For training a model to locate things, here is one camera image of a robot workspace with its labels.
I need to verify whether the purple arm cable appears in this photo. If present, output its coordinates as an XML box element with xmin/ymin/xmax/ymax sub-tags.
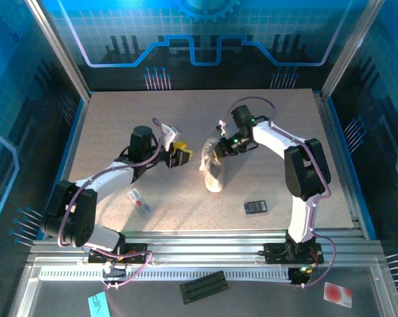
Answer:
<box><xmin>57</xmin><ymin>117</ymin><xmax>163</xmax><ymax>291</ymax></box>
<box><xmin>220</xmin><ymin>95</ymin><xmax>337</xmax><ymax>290</ymax></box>

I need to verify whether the aluminium side rail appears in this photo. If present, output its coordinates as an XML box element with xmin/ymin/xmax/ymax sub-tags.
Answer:
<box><xmin>313</xmin><ymin>91</ymin><xmax>365</xmax><ymax>238</ymax></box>

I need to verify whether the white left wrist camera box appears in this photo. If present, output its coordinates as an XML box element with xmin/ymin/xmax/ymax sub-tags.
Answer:
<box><xmin>159</xmin><ymin>123</ymin><xmax>182</xmax><ymax>152</ymax></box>

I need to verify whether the white card red circle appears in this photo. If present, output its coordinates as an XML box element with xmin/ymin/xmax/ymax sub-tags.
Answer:
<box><xmin>323</xmin><ymin>281</ymin><xmax>354</xmax><ymax>309</ymax></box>

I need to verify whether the white slotted cable duct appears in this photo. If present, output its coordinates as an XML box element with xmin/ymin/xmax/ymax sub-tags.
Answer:
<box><xmin>38</xmin><ymin>266</ymin><xmax>294</xmax><ymax>282</ymax></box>

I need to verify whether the black ridged block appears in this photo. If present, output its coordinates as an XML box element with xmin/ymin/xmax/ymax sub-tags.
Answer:
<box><xmin>179</xmin><ymin>270</ymin><xmax>229</xmax><ymax>305</ymax></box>

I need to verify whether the white shoelace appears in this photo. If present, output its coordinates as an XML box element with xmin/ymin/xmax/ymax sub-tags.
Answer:
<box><xmin>198</xmin><ymin>145</ymin><xmax>223</xmax><ymax>172</ymax></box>

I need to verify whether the white connector block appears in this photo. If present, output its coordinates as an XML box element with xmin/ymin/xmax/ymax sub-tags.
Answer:
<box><xmin>102</xmin><ymin>264</ymin><xmax>126</xmax><ymax>279</ymax></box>

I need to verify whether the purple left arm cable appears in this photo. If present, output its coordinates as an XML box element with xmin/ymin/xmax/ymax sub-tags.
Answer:
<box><xmin>57</xmin><ymin>117</ymin><xmax>163</xmax><ymax>291</ymax></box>

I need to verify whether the teal card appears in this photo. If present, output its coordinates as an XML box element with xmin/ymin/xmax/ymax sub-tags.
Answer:
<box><xmin>87</xmin><ymin>291</ymin><xmax>110</xmax><ymax>317</ymax></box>

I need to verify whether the black controller board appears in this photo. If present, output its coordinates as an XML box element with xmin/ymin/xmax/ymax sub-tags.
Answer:
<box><xmin>288</xmin><ymin>264</ymin><xmax>316</xmax><ymax>285</ymax></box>

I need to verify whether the aluminium corner post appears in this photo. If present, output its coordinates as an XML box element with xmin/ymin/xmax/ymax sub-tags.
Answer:
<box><xmin>24</xmin><ymin>0</ymin><xmax>91</xmax><ymax>102</ymax></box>
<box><xmin>320</xmin><ymin>0</ymin><xmax>387</xmax><ymax>102</ymax></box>

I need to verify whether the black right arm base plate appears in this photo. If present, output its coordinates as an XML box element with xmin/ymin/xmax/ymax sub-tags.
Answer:
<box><xmin>263</xmin><ymin>242</ymin><xmax>325</xmax><ymax>265</ymax></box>

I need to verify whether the white canvas shoe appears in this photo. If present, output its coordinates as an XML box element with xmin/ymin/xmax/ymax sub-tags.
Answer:
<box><xmin>198</xmin><ymin>135</ymin><xmax>227</xmax><ymax>193</ymax></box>

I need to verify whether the black clear-lidded case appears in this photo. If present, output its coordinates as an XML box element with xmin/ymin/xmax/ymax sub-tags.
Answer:
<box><xmin>243</xmin><ymin>199</ymin><xmax>269</xmax><ymax>218</ymax></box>

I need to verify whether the aluminium front frame rail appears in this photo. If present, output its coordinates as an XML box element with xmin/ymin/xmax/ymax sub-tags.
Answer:
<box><xmin>26</xmin><ymin>230</ymin><xmax>388</xmax><ymax>265</ymax></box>

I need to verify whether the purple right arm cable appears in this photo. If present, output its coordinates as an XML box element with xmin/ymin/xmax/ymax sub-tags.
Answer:
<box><xmin>220</xmin><ymin>95</ymin><xmax>337</xmax><ymax>290</ymax></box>

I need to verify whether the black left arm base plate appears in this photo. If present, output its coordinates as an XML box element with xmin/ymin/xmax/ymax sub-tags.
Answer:
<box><xmin>88</xmin><ymin>244</ymin><xmax>147</xmax><ymax>264</ymax></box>

